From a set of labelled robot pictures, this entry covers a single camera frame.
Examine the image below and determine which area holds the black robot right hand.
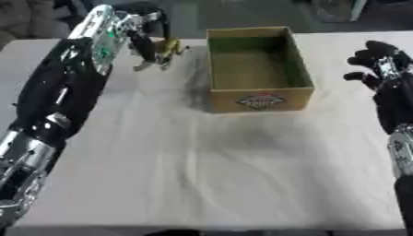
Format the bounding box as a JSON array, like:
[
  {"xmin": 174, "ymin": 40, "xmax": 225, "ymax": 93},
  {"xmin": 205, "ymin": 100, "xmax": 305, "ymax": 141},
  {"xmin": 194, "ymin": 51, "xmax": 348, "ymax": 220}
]
[{"xmin": 342, "ymin": 40, "xmax": 413, "ymax": 136}]

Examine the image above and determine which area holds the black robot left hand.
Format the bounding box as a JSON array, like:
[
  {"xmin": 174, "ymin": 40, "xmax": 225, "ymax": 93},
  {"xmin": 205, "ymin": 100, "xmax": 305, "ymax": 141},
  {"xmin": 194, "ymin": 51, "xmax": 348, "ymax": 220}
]
[{"xmin": 117, "ymin": 2, "xmax": 187, "ymax": 72}]

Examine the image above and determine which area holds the small yellow toy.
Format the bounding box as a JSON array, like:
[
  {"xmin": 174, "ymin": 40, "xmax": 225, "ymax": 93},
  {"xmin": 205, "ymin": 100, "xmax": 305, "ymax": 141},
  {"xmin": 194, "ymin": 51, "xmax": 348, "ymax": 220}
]
[{"xmin": 155, "ymin": 38, "xmax": 193, "ymax": 70}]

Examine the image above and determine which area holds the grey upholstered chair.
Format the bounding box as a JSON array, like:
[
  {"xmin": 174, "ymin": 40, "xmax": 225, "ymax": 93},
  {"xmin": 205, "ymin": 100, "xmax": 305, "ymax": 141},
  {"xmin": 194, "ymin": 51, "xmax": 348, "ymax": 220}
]
[{"xmin": 0, "ymin": 0, "xmax": 71, "ymax": 41}]

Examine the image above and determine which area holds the tan cardboard box green inside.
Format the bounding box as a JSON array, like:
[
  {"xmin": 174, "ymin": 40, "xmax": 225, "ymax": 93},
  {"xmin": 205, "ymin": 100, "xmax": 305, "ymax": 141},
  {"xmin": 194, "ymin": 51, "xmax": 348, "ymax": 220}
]
[{"xmin": 205, "ymin": 26, "xmax": 316, "ymax": 114}]

